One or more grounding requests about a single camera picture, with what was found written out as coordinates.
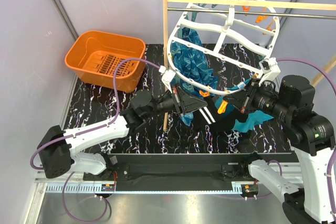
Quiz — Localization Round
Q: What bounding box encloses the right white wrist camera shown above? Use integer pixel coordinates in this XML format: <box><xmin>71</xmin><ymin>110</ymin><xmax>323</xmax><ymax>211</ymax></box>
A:
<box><xmin>259</xmin><ymin>57</ymin><xmax>281</xmax><ymax>86</ymax></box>

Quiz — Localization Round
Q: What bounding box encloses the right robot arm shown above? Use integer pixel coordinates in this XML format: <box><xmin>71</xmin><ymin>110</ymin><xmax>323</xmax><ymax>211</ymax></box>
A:
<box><xmin>223</xmin><ymin>75</ymin><xmax>335</xmax><ymax>223</ymax></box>

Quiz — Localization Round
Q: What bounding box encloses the orange clothespin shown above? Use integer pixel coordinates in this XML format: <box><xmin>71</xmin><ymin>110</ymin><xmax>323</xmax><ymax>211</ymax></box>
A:
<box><xmin>217</xmin><ymin>100</ymin><xmax>228</xmax><ymax>114</ymax></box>
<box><xmin>199</xmin><ymin>90</ymin><xmax>210</xmax><ymax>98</ymax></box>

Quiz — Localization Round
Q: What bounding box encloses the white round clip hanger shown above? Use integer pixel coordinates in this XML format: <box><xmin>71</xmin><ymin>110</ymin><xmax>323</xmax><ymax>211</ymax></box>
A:
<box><xmin>166</xmin><ymin>0</ymin><xmax>281</xmax><ymax>95</ymax></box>

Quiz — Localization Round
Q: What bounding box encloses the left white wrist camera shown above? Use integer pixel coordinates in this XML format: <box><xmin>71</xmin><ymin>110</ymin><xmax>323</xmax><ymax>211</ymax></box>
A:
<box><xmin>159</xmin><ymin>66</ymin><xmax>176</xmax><ymax>93</ymax></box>

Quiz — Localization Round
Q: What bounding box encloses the wooden clothes rack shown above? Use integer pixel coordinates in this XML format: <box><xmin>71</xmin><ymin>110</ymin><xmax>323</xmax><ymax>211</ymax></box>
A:
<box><xmin>162</xmin><ymin>0</ymin><xmax>336</xmax><ymax>132</ymax></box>

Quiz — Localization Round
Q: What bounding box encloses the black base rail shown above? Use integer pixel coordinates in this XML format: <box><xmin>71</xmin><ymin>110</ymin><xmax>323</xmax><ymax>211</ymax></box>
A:
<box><xmin>83</xmin><ymin>153</ymin><xmax>297</xmax><ymax>192</ymax></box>

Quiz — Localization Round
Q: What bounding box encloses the blue patterned cloth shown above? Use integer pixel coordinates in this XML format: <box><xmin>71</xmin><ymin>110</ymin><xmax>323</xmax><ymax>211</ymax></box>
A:
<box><xmin>171</xmin><ymin>27</ymin><xmax>218</xmax><ymax>126</ymax></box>

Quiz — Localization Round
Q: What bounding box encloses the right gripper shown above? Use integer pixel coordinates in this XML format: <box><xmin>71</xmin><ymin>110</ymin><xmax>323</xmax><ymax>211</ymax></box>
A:
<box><xmin>223</xmin><ymin>77</ymin><xmax>291</xmax><ymax>120</ymax></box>

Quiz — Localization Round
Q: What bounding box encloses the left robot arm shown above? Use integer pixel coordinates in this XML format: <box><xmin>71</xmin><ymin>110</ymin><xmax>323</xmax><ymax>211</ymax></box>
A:
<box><xmin>37</xmin><ymin>86</ymin><xmax>207</xmax><ymax>180</ymax></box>

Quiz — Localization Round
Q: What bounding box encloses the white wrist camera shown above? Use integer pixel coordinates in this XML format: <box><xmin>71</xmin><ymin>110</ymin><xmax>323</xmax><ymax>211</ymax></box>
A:
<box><xmin>159</xmin><ymin>66</ymin><xmax>176</xmax><ymax>93</ymax></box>
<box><xmin>259</xmin><ymin>57</ymin><xmax>281</xmax><ymax>86</ymax></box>

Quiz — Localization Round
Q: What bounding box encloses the purple cable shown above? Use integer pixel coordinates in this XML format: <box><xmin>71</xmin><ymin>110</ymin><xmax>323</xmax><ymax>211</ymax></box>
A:
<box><xmin>266</xmin><ymin>57</ymin><xmax>336</xmax><ymax>217</ymax></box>
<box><xmin>29</xmin><ymin>58</ymin><xmax>166</xmax><ymax>221</ymax></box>

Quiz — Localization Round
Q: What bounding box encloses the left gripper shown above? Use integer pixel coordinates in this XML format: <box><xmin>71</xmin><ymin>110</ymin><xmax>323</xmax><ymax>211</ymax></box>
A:
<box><xmin>144</xmin><ymin>83</ymin><xmax>207</xmax><ymax>119</ymax></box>

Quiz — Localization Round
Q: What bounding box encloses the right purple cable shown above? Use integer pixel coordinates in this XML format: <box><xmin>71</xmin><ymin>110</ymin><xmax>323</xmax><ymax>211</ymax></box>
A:
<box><xmin>266</xmin><ymin>57</ymin><xmax>336</xmax><ymax>217</ymax></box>

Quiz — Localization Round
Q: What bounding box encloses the orange plastic basket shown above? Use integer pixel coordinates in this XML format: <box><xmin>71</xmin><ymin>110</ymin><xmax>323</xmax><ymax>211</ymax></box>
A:
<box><xmin>65</xmin><ymin>30</ymin><xmax>146</xmax><ymax>93</ymax></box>

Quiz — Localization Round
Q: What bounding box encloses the teal cloth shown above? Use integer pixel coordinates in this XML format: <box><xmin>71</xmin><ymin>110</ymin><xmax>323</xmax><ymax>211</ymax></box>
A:
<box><xmin>212</xmin><ymin>104</ymin><xmax>274</xmax><ymax>133</ymax></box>

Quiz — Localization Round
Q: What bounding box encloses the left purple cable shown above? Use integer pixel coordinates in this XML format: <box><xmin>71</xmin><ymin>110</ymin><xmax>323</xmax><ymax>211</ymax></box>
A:
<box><xmin>29</xmin><ymin>58</ymin><xmax>166</xmax><ymax>221</ymax></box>

